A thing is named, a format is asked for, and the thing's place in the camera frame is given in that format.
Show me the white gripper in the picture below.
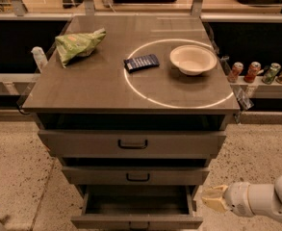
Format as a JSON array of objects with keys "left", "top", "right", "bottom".
[{"left": 201, "top": 182, "right": 254, "bottom": 218}]

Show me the grey drawer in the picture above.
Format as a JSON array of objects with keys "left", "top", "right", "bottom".
[
  {"left": 38, "top": 130, "right": 226, "bottom": 159},
  {"left": 62, "top": 167, "right": 209, "bottom": 186},
  {"left": 71, "top": 185, "right": 203, "bottom": 231}
]

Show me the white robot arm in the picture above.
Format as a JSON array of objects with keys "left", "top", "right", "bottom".
[{"left": 201, "top": 175, "right": 282, "bottom": 223}]

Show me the grey drawer cabinet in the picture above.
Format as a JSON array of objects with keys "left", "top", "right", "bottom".
[{"left": 21, "top": 14, "right": 241, "bottom": 210}]

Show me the clear plastic side holder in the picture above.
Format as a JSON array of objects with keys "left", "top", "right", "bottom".
[{"left": 220, "top": 56, "right": 253, "bottom": 111}]

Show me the orange soda can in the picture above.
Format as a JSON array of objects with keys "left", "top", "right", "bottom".
[{"left": 244, "top": 62, "right": 261, "bottom": 83}]

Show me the red soda can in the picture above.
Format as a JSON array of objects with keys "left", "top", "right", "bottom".
[{"left": 227, "top": 62, "right": 244, "bottom": 83}]

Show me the green soda can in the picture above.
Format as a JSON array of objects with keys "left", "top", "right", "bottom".
[{"left": 262, "top": 63, "right": 281, "bottom": 85}]

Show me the white bowl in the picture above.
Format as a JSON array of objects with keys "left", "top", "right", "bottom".
[{"left": 169, "top": 45, "right": 218, "bottom": 76}]

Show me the dark blue snack packet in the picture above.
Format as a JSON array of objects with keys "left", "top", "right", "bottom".
[{"left": 123, "top": 54, "right": 160, "bottom": 73}]

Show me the green chip bag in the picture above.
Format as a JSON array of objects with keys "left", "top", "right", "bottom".
[{"left": 55, "top": 28, "right": 106, "bottom": 67}]

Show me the white plastic bottle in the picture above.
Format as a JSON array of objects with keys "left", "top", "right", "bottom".
[{"left": 32, "top": 46, "right": 48, "bottom": 71}]

